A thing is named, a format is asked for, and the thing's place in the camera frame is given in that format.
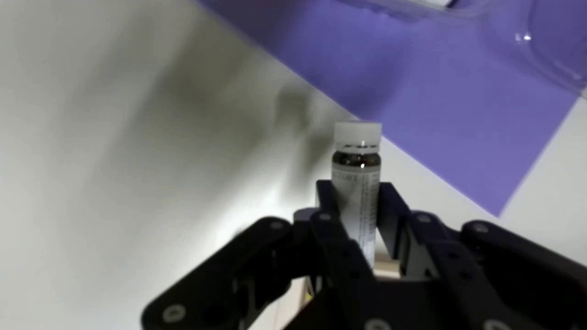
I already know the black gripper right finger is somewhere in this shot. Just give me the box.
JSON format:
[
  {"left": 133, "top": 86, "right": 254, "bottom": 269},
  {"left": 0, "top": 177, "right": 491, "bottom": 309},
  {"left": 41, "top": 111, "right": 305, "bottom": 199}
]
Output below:
[{"left": 373, "top": 181, "right": 587, "bottom": 330}]

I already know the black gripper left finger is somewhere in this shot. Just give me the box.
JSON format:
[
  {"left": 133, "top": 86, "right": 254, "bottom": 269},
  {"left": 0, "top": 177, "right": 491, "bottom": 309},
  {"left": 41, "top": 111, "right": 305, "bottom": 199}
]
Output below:
[{"left": 142, "top": 179, "right": 379, "bottom": 330}]

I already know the purple mat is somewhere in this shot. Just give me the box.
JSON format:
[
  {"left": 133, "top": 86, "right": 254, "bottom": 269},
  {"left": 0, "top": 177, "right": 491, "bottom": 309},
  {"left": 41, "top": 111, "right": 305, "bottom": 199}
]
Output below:
[{"left": 199, "top": 0, "right": 580, "bottom": 220}]

